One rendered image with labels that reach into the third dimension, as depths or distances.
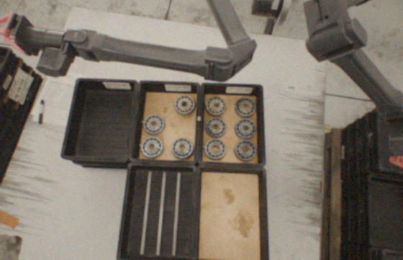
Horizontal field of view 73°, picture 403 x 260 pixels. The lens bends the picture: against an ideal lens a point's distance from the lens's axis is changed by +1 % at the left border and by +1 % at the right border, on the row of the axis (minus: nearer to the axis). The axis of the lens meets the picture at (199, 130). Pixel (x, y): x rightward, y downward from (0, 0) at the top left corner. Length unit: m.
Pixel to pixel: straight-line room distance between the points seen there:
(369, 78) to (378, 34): 2.29
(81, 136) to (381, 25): 2.74
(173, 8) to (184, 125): 1.70
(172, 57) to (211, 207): 0.75
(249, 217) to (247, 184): 0.14
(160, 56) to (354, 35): 0.45
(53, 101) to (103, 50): 0.98
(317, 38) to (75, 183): 1.27
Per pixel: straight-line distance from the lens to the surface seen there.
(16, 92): 2.25
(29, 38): 0.90
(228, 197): 1.27
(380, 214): 2.03
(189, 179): 1.28
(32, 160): 1.67
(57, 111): 1.70
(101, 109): 1.46
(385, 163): 1.97
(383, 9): 3.31
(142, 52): 0.76
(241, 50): 0.74
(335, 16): 0.69
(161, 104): 1.39
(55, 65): 0.82
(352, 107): 2.60
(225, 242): 1.27
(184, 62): 0.73
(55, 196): 1.57
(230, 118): 1.36
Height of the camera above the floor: 2.09
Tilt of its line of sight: 72 degrees down
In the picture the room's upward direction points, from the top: straight up
